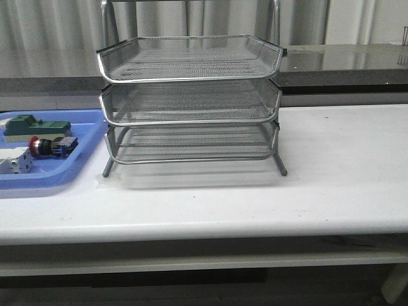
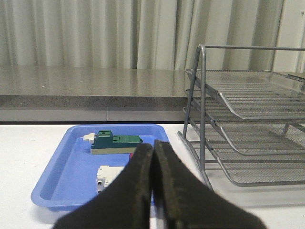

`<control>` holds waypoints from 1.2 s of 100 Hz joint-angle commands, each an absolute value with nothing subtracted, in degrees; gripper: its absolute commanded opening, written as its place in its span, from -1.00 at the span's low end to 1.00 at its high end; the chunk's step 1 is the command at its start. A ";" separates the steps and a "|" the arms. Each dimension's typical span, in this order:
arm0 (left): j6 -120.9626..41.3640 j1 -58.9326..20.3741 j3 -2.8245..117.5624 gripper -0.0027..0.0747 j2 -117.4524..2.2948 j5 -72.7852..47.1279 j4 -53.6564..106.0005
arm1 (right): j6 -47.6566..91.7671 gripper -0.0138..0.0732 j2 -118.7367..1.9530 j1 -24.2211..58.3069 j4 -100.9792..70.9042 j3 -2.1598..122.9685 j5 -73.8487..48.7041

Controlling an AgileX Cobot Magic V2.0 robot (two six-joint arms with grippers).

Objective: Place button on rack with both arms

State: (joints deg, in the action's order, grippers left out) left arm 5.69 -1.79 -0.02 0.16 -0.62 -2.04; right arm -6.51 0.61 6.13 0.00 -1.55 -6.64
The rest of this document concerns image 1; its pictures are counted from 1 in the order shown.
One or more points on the white circuit breaker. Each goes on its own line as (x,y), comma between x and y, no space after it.
(15,161)

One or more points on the silver metal rack frame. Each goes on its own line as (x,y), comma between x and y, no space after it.
(273,36)

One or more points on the grey stone counter shelf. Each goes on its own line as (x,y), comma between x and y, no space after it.
(306,69)

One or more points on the blue plastic tray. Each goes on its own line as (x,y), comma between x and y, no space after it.
(88,126)

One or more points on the green electrical switch block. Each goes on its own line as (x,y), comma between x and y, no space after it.
(23,127)

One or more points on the white table leg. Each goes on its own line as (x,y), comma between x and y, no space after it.
(395,283)

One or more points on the red emergency push button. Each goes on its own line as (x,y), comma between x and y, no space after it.
(60,147)

